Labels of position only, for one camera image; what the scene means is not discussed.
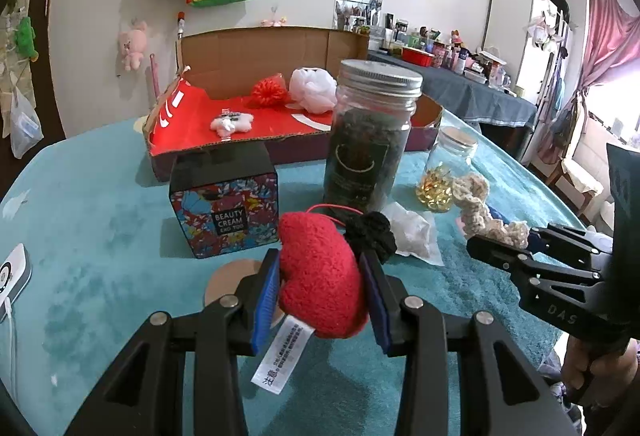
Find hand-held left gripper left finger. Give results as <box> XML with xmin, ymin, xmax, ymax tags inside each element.
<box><xmin>65</xmin><ymin>249</ymin><xmax>283</xmax><ymax>436</ymax></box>

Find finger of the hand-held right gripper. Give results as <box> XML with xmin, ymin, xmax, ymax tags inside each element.
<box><xmin>530</xmin><ymin>223</ymin><xmax>614</xmax><ymax>268</ymax></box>
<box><xmin>466</xmin><ymin>233</ymin><xmax>602</xmax><ymax>298</ymax></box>

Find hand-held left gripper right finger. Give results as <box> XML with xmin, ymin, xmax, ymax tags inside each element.
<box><xmin>357</xmin><ymin>250</ymin><xmax>581</xmax><ymax>436</ymax></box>

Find cream crocheted scrunchie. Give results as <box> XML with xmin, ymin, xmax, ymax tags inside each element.
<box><xmin>451</xmin><ymin>173</ymin><xmax>532</xmax><ymax>250</ymax></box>

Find red heart plush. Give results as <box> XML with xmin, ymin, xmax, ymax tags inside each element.
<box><xmin>250</xmin><ymin>212</ymin><xmax>371</xmax><ymax>397</ymax></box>

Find black knit flower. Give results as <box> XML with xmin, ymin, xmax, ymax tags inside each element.
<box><xmin>345</xmin><ymin>212</ymin><xmax>398</xmax><ymax>263</ymax></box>

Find small white plush keychain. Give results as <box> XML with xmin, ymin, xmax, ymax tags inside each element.
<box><xmin>209</xmin><ymin>110</ymin><xmax>256</xmax><ymax>140</ymax></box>

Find orange-red knit ball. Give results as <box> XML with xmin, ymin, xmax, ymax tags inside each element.
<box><xmin>250</xmin><ymin>74</ymin><xmax>292</xmax><ymax>110</ymax></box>

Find white mesh bath pouf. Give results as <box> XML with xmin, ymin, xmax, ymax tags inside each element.
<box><xmin>289</xmin><ymin>66</ymin><xmax>339</xmax><ymax>113</ymax></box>

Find cardboard box red lining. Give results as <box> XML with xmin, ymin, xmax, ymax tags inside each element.
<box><xmin>142</xmin><ymin>26</ymin><xmax>444</xmax><ymax>183</ymax></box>

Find person's right hand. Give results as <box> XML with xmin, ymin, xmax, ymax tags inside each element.
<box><xmin>559</xmin><ymin>335</ymin><xmax>640</xmax><ymax>413</ymax></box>

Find wooden chair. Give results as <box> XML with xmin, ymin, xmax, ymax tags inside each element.
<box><xmin>545</xmin><ymin>155</ymin><xmax>607</xmax><ymax>223</ymax></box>

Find small glass jar yellow capsules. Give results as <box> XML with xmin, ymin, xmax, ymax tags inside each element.
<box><xmin>416</xmin><ymin>126</ymin><xmax>479</xmax><ymax>213</ymax></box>

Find floral patterned tin box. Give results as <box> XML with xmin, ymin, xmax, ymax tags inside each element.
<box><xmin>168</xmin><ymin>143</ymin><xmax>279</xmax><ymax>259</ymax></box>

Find side table with toiletries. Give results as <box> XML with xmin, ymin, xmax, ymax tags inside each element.
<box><xmin>367</xmin><ymin>49</ymin><xmax>539</xmax><ymax>129</ymax></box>

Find large glass jar metal lid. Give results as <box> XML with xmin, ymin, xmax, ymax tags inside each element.
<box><xmin>322</xmin><ymin>59</ymin><xmax>424</xmax><ymax>218</ymax></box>

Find pink curtain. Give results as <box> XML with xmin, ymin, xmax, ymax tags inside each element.
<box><xmin>574</xmin><ymin>0</ymin><xmax>640</xmax><ymax>127</ymax></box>

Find clutter of cosmetic bottles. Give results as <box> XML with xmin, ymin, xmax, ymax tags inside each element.
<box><xmin>345</xmin><ymin>11</ymin><xmax>517</xmax><ymax>90</ymax></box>

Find white cabinet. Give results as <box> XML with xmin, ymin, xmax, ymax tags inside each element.
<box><xmin>482</xmin><ymin>0</ymin><xmax>569</xmax><ymax>127</ymax></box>

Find red basin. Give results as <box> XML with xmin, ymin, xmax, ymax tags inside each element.
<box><xmin>401</xmin><ymin>46</ymin><xmax>435</xmax><ymax>68</ymax></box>

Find white hanging plush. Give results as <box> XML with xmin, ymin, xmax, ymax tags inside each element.
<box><xmin>525</xmin><ymin>14</ymin><xmax>557</xmax><ymax>50</ymax></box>

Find thin pink stick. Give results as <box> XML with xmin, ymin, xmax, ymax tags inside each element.
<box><xmin>149</xmin><ymin>54</ymin><xmax>162</xmax><ymax>101</ymax></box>

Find white charger device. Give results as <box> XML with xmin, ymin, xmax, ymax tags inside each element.
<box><xmin>0</xmin><ymin>243</ymin><xmax>32</xmax><ymax>323</ymax></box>

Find pink bunny plush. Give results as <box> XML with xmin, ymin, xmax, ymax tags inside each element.
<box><xmin>118</xmin><ymin>20</ymin><xmax>150</xmax><ymax>72</ymax></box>

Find clear plastic bag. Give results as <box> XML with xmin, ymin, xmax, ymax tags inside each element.
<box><xmin>10</xmin><ymin>86</ymin><xmax>44</xmax><ymax>160</ymax></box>

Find dark brown door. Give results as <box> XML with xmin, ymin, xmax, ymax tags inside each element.
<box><xmin>0</xmin><ymin>0</ymin><xmax>67</xmax><ymax>157</ymax></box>

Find green plush toy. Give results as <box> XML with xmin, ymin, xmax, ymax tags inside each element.
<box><xmin>14</xmin><ymin>16</ymin><xmax>39</xmax><ymax>63</ymax></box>

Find beige hanging organizer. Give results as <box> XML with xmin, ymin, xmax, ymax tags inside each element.
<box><xmin>0</xmin><ymin>0</ymin><xmax>32</xmax><ymax>93</ymax></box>

